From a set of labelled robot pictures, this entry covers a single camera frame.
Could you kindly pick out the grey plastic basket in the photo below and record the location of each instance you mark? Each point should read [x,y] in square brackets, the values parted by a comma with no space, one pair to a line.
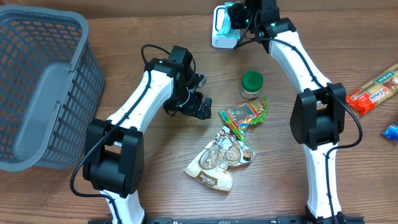
[51,86]

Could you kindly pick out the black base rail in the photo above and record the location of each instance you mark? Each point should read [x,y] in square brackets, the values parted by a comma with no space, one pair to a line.
[277,220]

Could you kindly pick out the green capped bottle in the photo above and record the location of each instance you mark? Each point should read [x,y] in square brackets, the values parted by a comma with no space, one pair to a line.
[251,85]

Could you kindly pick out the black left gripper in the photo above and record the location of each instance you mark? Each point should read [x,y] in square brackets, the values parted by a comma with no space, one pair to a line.
[194,109]

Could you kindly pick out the orange pasta packet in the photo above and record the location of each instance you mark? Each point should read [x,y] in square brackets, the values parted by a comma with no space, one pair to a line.
[374,92]

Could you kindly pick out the white brown cookie bag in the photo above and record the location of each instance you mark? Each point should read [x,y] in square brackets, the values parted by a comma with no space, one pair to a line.
[210,166]

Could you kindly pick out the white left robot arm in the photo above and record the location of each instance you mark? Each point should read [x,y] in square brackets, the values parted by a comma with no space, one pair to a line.
[114,148]

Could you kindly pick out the teal wipes packet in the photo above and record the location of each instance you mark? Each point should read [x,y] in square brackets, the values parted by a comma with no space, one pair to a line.
[226,29]

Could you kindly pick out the white barcode scanner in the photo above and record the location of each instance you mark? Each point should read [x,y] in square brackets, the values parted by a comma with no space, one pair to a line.
[220,42]

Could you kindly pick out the blue packet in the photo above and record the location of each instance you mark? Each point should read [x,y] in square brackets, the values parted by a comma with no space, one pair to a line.
[391,132]

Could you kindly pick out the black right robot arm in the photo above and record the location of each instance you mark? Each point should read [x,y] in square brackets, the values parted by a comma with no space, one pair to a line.
[318,116]

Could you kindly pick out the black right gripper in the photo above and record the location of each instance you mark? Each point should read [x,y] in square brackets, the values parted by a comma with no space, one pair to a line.
[234,10]

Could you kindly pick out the green candy bag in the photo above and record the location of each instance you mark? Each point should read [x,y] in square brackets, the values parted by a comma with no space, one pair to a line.
[240,117]

